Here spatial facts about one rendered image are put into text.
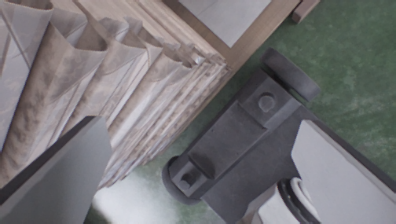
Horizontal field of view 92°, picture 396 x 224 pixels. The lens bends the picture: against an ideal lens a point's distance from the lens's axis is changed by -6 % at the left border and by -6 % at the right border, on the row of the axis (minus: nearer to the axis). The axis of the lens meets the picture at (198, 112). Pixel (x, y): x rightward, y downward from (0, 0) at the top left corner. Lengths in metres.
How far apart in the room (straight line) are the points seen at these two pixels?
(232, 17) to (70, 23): 0.56
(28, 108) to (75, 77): 0.05
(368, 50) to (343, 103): 0.18
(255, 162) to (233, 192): 0.13
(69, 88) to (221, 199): 0.64
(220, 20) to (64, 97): 0.59
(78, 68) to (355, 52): 0.76
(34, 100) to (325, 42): 0.76
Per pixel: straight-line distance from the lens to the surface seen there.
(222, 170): 0.67
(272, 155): 0.65
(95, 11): 0.22
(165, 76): 0.28
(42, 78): 0.20
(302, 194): 0.54
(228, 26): 0.71
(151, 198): 1.13
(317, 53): 0.78
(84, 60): 0.18
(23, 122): 0.23
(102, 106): 0.25
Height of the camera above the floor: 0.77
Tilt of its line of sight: 67 degrees down
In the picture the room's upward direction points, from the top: 119 degrees counter-clockwise
